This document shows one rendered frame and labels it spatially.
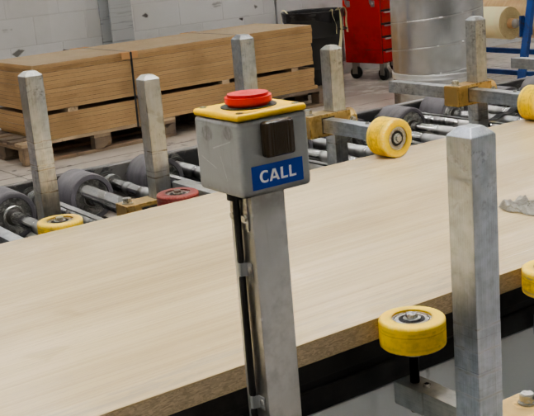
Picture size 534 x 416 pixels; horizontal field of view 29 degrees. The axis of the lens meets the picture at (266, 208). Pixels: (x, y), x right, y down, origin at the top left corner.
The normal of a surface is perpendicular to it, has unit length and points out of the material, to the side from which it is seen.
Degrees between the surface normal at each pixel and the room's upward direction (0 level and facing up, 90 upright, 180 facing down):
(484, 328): 90
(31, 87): 90
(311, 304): 0
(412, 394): 90
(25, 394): 0
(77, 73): 90
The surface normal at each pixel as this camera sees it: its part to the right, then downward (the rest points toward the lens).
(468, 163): -0.82, 0.21
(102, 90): 0.60, 0.15
